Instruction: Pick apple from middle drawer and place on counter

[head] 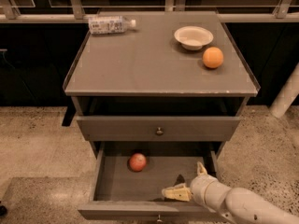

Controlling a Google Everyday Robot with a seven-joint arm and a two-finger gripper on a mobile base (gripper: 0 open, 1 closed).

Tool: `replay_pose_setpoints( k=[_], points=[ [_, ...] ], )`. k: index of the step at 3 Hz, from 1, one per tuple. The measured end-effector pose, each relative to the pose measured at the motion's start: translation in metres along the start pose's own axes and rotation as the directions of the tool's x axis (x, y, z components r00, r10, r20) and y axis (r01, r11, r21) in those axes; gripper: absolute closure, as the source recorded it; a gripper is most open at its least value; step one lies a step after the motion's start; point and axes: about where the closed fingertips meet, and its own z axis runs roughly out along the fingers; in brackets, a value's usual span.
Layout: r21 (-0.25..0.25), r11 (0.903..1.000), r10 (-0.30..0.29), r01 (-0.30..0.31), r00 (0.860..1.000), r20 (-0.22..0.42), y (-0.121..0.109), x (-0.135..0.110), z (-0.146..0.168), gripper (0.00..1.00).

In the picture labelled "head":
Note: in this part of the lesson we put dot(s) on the metal window railing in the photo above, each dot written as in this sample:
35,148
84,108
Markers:
80,10

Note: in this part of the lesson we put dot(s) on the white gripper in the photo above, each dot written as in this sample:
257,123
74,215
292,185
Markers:
201,187

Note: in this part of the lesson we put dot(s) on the red apple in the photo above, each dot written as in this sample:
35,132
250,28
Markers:
137,162

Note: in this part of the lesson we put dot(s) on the orange fruit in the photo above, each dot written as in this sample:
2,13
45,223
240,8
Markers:
213,57

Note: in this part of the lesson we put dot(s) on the brass middle drawer knob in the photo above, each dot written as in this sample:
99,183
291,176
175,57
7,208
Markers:
159,220

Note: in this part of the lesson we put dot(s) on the closed grey top drawer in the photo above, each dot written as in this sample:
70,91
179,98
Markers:
143,128

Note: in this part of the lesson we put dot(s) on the white paper bowl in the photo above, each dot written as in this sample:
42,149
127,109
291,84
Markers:
193,37

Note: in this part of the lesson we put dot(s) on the grey drawer cabinet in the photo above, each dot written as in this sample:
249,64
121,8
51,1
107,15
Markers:
148,73

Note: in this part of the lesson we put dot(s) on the open grey middle drawer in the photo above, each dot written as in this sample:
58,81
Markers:
119,193

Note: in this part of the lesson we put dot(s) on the brass top drawer knob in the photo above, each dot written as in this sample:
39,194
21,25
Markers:
159,131

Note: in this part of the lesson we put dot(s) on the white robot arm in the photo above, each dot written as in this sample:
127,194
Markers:
235,205

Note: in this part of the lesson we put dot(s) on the white post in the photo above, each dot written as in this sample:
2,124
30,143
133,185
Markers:
287,95

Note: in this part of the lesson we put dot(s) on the brass drawer knob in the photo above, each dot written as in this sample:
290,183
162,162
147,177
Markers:
159,131
159,220

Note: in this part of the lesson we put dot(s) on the clear plastic water bottle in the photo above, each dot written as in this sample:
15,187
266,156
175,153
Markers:
110,25

